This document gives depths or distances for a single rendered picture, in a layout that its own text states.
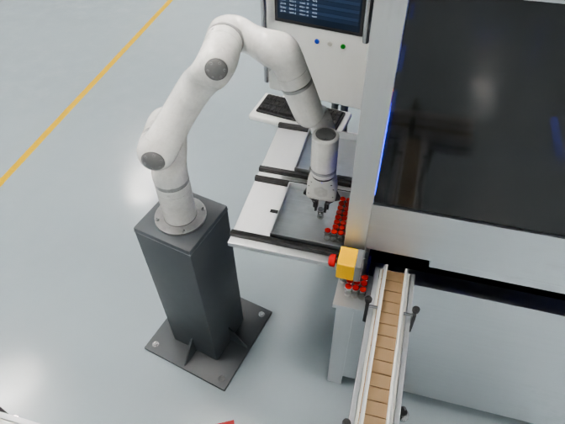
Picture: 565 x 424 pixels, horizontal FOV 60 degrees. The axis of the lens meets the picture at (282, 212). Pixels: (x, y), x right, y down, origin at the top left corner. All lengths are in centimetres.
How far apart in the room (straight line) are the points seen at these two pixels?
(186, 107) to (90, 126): 249
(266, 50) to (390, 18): 38
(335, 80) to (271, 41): 107
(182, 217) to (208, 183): 144
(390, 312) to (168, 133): 84
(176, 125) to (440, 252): 85
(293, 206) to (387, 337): 61
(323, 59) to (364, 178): 109
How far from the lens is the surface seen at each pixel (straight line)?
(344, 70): 231
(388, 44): 108
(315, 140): 148
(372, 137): 122
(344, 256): 147
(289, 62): 132
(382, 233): 146
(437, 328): 184
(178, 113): 145
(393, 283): 156
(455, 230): 142
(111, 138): 371
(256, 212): 179
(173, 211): 174
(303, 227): 173
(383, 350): 144
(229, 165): 330
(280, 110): 233
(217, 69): 127
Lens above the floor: 220
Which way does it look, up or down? 48 degrees down
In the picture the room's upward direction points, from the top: 1 degrees counter-clockwise
